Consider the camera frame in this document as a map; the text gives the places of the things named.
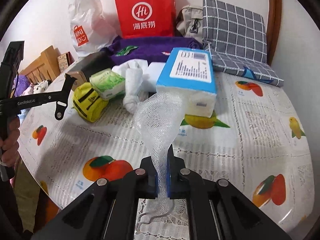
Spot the yellow black mesh pouch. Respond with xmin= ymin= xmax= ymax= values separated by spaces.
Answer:
xmin=72 ymin=82 xmax=108 ymax=123

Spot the green tissue pack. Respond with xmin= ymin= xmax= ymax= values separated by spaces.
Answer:
xmin=89 ymin=68 xmax=125 ymax=100

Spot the green snack packet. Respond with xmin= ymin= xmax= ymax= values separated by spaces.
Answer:
xmin=116 ymin=46 xmax=138 ymax=56

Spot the white mesh drawstring bag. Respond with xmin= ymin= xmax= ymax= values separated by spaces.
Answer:
xmin=133 ymin=91 xmax=186 ymax=227

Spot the white foam block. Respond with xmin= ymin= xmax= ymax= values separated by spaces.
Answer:
xmin=142 ymin=62 xmax=165 ymax=93

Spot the white knotted sock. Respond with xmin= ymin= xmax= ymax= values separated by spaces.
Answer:
xmin=112 ymin=59 xmax=148 ymax=114

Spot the person's left hand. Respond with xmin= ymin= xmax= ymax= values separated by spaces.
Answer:
xmin=1 ymin=116 xmax=20 ymax=167

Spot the dark brown box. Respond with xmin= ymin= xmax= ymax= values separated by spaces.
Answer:
xmin=67 ymin=51 xmax=115 ymax=91

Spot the small patterned box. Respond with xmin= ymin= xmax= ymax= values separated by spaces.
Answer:
xmin=57 ymin=52 xmax=74 ymax=72

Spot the purple plush toy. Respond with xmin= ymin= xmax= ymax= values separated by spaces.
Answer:
xmin=12 ymin=75 xmax=30 ymax=97

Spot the wooden chair back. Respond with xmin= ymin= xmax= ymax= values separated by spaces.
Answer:
xmin=19 ymin=46 xmax=60 ymax=84

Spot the white Miniso plastic bag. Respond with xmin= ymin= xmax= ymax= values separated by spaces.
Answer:
xmin=68 ymin=0 xmax=117 ymax=57

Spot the fruit print tablecloth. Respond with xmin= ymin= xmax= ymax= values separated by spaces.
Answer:
xmin=19 ymin=72 xmax=315 ymax=232

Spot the purple cloth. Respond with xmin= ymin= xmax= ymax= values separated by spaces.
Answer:
xmin=101 ymin=36 xmax=203 ymax=65

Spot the red paper shopping bag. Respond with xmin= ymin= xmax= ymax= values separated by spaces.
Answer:
xmin=115 ymin=0 xmax=176 ymax=38

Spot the blue white tissue pack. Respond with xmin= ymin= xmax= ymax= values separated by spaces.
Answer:
xmin=156 ymin=47 xmax=217 ymax=118

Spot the beige canvas bag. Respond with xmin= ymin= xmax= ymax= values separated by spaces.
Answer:
xmin=176 ymin=5 xmax=203 ymax=43

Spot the grey checked cushion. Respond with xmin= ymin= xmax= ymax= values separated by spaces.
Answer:
xmin=202 ymin=0 xmax=284 ymax=87

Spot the brown wooden door frame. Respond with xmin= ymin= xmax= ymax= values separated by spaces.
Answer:
xmin=266 ymin=0 xmax=282 ymax=65

